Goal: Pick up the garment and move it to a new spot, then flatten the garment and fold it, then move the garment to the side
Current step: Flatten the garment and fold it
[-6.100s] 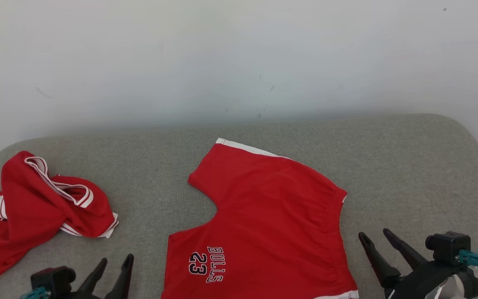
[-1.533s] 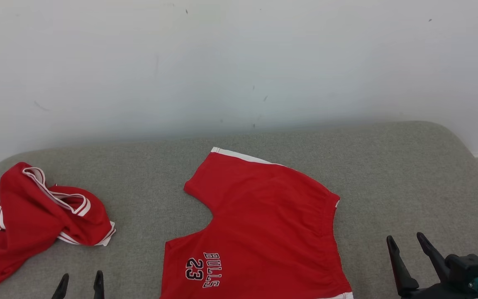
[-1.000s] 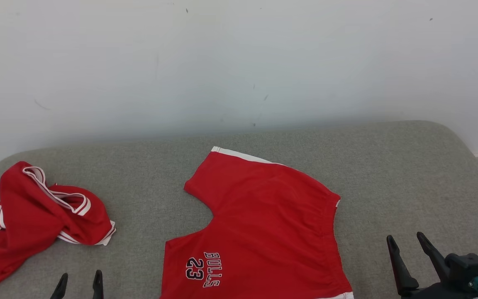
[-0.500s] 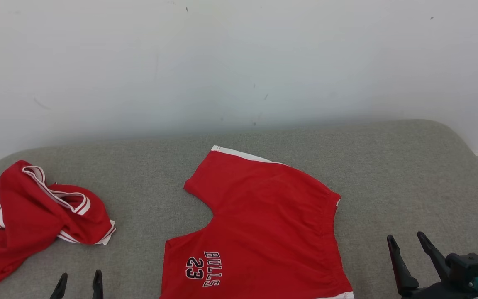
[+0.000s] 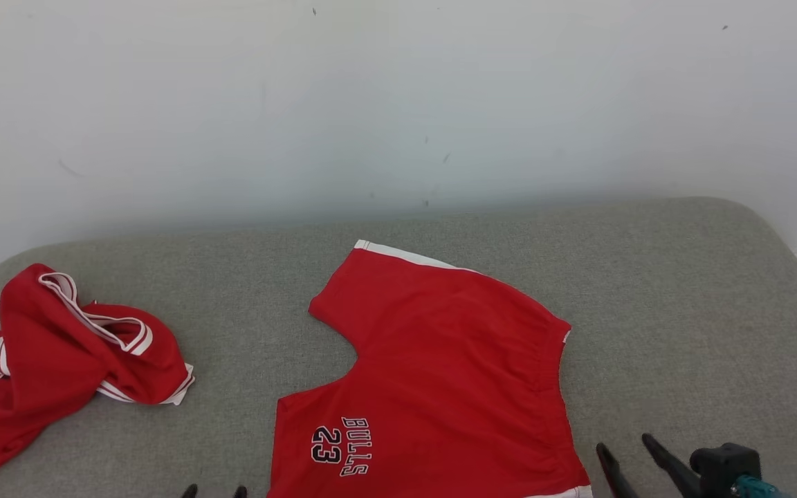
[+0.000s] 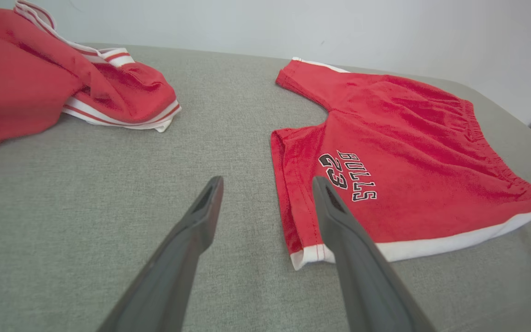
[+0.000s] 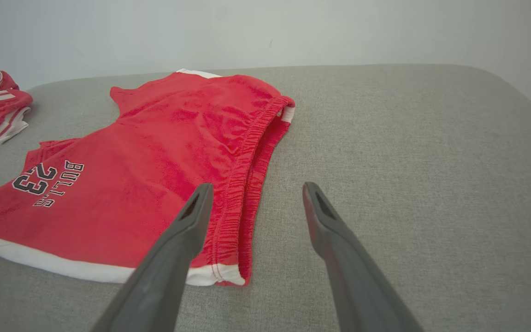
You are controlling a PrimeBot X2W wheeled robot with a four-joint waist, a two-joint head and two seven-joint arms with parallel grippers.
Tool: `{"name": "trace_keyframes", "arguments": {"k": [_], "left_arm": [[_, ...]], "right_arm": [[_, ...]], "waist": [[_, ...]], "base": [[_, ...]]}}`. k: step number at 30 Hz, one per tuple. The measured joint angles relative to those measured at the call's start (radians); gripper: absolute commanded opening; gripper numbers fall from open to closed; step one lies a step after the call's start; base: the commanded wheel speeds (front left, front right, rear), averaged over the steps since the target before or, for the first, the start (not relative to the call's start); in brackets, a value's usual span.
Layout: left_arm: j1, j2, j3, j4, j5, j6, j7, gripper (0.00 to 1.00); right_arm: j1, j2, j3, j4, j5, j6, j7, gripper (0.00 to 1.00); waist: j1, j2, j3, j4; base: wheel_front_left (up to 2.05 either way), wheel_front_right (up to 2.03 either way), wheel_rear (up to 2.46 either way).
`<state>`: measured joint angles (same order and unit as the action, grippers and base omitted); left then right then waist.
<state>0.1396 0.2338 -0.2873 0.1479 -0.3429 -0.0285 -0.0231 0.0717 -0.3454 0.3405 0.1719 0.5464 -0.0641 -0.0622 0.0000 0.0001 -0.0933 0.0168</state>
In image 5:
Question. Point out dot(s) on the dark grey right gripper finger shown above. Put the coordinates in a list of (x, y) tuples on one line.
[(675, 474), (616, 481)]

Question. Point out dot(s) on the red Bulls shorts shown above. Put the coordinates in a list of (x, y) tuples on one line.
[(454, 373)]

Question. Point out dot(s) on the red Bulls jersey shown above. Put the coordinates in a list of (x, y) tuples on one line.
[(46, 360)]

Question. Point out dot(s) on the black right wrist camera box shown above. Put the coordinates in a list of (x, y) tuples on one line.
[(720, 467)]

